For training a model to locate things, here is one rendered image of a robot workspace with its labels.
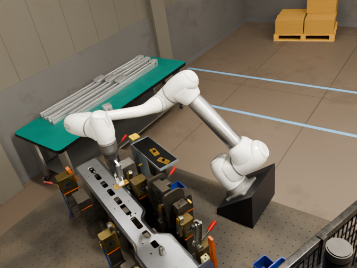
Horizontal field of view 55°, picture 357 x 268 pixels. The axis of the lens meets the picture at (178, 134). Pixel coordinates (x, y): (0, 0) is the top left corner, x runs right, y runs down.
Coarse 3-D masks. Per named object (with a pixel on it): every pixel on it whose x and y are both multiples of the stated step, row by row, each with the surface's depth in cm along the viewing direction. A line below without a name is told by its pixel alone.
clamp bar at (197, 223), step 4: (196, 220) 163; (192, 224) 161; (196, 224) 162; (200, 224) 161; (192, 228) 160; (196, 228) 165; (200, 228) 162; (196, 232) 167; (200, 232) 164; (196, 236) 168; (200, 236) 165; (196, 240) 169; (200, 240) 166; (200, 244) 168
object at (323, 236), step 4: (320, 232) 108; (320, 236) 107; (324, 236) 106; (324, 240) 106; (324, 244) 107; (320, 248) 108; (324, 248) 109; (320, 252) 109; (320, 256) 110; (320, 260) 111; (320, 264) 112
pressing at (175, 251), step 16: (96, 160) 252; (80, 176) 240; (112, 176) 234; (96, 192) 222; (128, 192) 218; (112, 208) 208; (128, 208) 207; (144, 208) 204; (128, 224) 196; (144, 224) 194; (144, 240) 185; (160, 240) 183; (176, 240) 181; (144, 256) 176; (160, 256) 175; (176, 256) 174; (192, 256) 172
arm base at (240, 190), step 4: (244, 180) 220; (248, 180) 222; (252, 180) 222; (240, 184) 218; (244, 184) 219; (248, 184) 220; (236, 188) 218; (240, 188) 218; (244, 188) 217; (248, 188) 218; (228, 192) 224; (232, 192) 221; (236, 192) 219; (240, 192) 216; (244, 192) 214; (228, 196) 226; (232, 196) 222; (236, 196) 219; (228, 200) 225
